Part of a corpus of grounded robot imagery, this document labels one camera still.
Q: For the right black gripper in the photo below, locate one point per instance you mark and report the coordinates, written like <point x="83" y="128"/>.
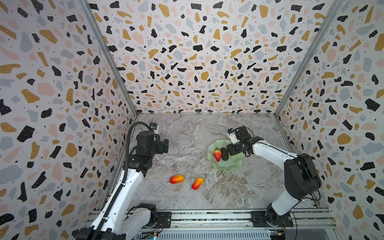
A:
<point x="235" y="148"/>

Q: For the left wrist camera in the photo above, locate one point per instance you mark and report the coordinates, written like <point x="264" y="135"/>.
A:
<point x="154" y="127"/>

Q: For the light green scalloped bowl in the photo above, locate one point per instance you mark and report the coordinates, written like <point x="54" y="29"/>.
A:
<point x="232" y="163"/>

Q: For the red fake strawberry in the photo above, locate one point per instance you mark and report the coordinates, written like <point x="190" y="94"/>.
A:
<point x="217" y="154"/>

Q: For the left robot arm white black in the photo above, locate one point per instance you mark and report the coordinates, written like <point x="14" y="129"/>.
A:
<point x="113" y="223"/>

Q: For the red orange fake mango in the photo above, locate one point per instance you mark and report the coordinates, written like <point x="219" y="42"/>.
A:
<point x="198" y="182"/>
<point x="176" y="179"/>

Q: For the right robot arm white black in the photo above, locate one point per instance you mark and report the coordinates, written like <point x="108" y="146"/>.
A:
<point x="300" y="175"/>

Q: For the dark fake avocado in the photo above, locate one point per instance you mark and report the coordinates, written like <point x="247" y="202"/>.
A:
<point x="225" y="154"/>

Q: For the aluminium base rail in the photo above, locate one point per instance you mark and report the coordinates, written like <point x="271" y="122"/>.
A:
<point x="300" y="224"/>

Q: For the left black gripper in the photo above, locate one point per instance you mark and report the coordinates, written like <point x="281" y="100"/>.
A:
<point x="159" y="144"/>

